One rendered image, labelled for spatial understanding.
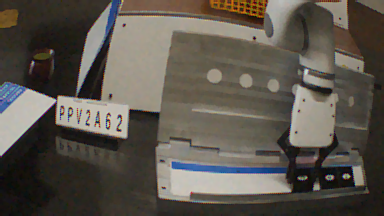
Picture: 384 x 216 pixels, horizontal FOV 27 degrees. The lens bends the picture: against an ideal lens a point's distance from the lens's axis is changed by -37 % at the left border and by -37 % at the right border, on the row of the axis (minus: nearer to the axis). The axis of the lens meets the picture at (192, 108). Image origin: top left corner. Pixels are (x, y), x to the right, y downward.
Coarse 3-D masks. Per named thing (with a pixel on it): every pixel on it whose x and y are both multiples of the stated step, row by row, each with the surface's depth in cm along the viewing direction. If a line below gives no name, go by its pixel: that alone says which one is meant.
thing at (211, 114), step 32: (192, 32) 183; (192, 64) 184; (224, 64) 186; (256, 64) 186; (288, 64) 186; (192, 96) 185; (224, 96) 187; (256, 96) 187; (288, 96) 187; (352, 96) 188; (160, 128) 186; (192, 128) 187; (224, 128) 187; (256, 128) 187; (352, 128) 188
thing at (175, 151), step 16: (160, 144) 188; (176, 144) 188; (176, 160) 186; (192, 160) 186; (208, 160) 187; (224, 160) 188; (240, 160) 189; (256, 160) 189; (272, 160) 190; (288, 160) 189; (304, 160) 190; (336, 160) 191; (352, 160) 191; (160, 176) 179; (160, 192) 173; (352, 192) 175; (368, 192) 174; (176, 208) 172; (192, 208) 172; (208, 208) 172; (224, 208) 172; (240, 208) 172; (256, 208) 172; (272, 208) 173; (288, 208) 173; (304, 208) 174
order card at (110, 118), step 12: (60, 96) 192; (60, 108) 192; (72, 108) 192; (84, 108) 192; (96, 108) 192; (108, 108) 192; (120, 108) 193; (60, 120) 192; (72, 120) 192; (84, 120) 192; (96, 120) 192; (108, 120) 192; (120, 120) 193; (96, 132) 192; (108, 132) 192; (120, 132) 192
